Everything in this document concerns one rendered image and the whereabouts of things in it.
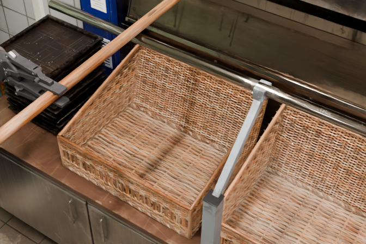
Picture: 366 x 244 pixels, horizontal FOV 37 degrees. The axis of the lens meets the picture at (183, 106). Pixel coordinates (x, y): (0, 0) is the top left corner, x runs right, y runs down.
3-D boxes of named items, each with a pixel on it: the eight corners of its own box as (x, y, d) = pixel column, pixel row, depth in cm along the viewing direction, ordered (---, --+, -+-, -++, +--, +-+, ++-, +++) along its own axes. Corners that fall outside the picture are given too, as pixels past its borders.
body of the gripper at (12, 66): (2, 42, 139) (29, 55, 135) (9, 68, 145) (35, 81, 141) (-20, 57, 134) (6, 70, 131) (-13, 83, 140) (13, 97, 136)
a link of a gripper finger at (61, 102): (40, 95, 133) (40, 97, 133) (61, 105, 130) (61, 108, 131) (48, 88, 135) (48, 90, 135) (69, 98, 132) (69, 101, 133)
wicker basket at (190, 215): (141, 93, 225) (139, 37, 206) (263, 150, 202) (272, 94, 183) (59, 166, 195) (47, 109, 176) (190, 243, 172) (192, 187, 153)
